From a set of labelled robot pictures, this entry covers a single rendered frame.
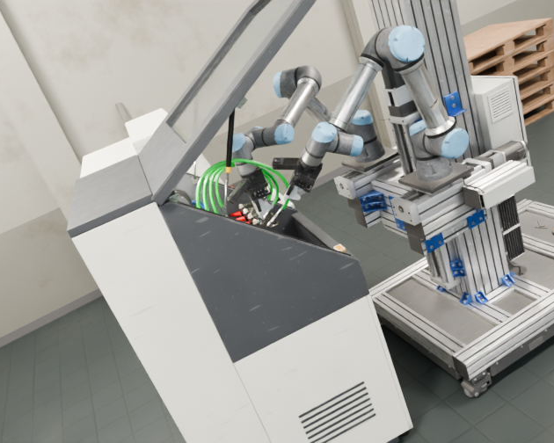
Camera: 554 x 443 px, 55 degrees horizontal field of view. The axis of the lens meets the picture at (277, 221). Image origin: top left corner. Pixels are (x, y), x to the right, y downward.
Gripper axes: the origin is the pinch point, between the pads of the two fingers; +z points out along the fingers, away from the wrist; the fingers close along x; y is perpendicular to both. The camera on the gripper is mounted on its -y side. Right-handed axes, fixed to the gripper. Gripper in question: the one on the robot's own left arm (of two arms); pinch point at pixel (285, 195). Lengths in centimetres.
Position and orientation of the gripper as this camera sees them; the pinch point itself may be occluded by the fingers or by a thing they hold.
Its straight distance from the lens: 206.2
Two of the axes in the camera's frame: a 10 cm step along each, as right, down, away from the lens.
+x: 1.9, -6.6, 7.3
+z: -3.5, 6.5, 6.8
